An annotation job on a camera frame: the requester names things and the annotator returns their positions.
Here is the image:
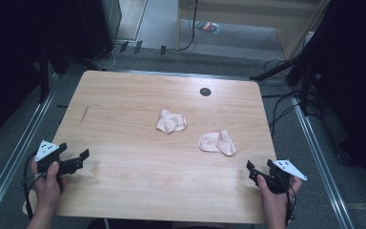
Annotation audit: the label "light wooden frame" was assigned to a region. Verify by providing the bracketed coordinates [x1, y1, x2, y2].
[175, 0, 332, 60]

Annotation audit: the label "metal floor rail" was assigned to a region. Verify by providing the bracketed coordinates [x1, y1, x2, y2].
[0, 74, 60, 228]
[289, 94, 356, 229]
[113, 69, 292, 85]

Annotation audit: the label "hand-held gripper black cable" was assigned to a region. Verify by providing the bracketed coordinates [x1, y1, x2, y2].
[284, 182, 298, 227]
[22, 152, 46, 221]

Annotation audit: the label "right hand-held gripper black cable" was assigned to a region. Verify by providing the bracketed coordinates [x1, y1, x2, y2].
[284, 182, 298, 227]

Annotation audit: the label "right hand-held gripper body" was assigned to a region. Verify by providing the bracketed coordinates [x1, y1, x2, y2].
[260, 158, 308, 196]

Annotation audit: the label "person's right hand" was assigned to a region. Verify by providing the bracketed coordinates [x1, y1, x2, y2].
[255, 174, 303, 222]

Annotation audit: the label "dark cabinet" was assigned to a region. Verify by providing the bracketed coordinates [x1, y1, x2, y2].
[75, 0, 123, 60]

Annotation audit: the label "left hand-held gripper black cable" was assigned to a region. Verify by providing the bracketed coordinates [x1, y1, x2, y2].
[22, 152, 46, 221]

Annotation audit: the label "black curtain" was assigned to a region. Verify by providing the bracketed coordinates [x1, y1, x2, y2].
[0, 0, 89, 149]
[309, 0, 366, 182]

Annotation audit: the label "black metal stand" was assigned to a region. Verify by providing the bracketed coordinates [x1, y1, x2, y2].
[298, 60, 314, 117]
[37, 41, 51, 104]

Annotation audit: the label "hanging black cable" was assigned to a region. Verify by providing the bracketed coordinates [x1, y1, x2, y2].
[175, 0, 200, 52]

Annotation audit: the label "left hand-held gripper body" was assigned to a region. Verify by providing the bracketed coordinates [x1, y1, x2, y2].
[33, 139, 65, 176]

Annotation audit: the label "black stand leg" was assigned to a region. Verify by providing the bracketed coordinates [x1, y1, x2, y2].
[250, 58, 303, 81]

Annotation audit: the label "colourful packet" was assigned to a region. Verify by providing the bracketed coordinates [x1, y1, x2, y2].
[193, 20, 222, 35]

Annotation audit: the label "curved black floor cable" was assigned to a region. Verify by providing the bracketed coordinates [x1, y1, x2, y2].
[269, 91, 300, 138]

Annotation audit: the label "thin black floor cable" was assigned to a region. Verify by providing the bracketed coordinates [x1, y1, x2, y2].
[270, 103, 301, 128]

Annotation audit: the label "pink sock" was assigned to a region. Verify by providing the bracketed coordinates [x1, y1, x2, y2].
[155, 108, 188, 135]
[197, 129, 237, 157]

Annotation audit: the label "person's left hand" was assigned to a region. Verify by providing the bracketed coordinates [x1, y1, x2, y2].
[30, 160, 68, 214]

